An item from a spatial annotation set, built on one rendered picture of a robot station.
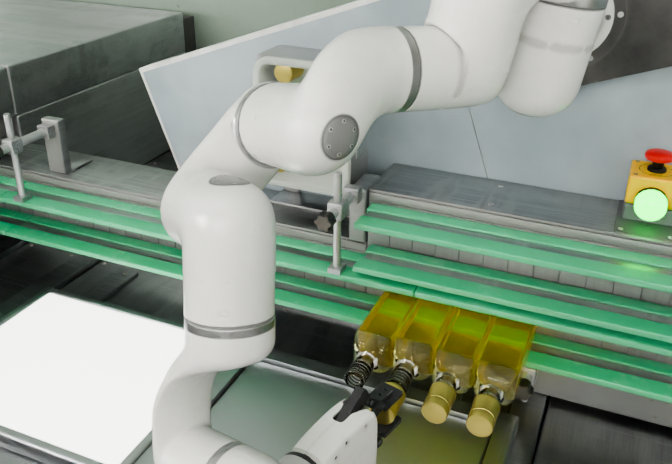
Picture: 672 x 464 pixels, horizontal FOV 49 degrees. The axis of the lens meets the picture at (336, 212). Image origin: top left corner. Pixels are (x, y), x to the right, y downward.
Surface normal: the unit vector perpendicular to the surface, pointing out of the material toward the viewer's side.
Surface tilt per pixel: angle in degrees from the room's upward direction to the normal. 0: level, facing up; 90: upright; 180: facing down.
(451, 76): 52
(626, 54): 2
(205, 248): 14
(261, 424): 90
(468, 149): 0
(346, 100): 59
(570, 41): 33
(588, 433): 90
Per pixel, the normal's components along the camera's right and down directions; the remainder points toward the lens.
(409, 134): -0.40, 0.40
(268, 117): -0.82, -0.24
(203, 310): -0.43, 0.17
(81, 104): 0.92, 0.18
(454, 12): -0.61, 0.33
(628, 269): 0.01, -0.90
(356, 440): 0.77, 0.20
